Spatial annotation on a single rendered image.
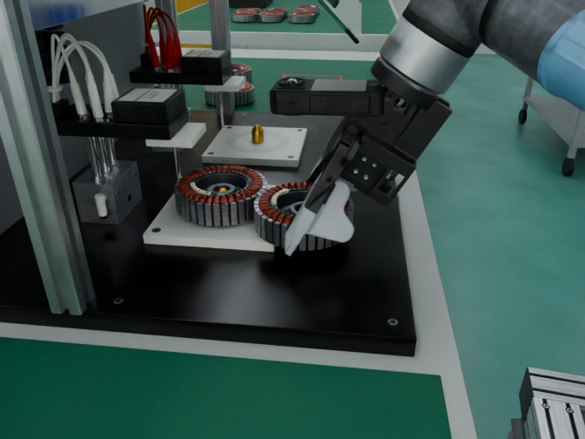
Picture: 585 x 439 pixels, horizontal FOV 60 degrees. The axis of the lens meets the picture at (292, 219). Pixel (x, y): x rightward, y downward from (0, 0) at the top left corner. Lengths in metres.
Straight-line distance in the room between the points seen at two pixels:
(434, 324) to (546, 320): 1.36
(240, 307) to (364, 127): 0.21
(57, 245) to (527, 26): 0.41
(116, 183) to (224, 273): 0.18
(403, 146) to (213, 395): 0.29
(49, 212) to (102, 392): 0.15
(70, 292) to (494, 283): 1.65
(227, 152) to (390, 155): 0.36
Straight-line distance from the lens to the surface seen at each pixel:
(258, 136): 0.84
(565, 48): 0.43
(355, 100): 0.50
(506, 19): 0.45
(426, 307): 0.54
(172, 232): 0.60
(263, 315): 0.48
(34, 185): 0.47
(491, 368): 1.63
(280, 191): 0.59
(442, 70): 0.49
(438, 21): 0.48
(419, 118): 0.51
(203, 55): 0.82
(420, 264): 0.61
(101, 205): 0.64
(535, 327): 1.82
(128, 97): 0.61
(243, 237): 0.58
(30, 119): 0.44
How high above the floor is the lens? 1.07
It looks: 29 degrees down
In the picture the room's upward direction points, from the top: straight up
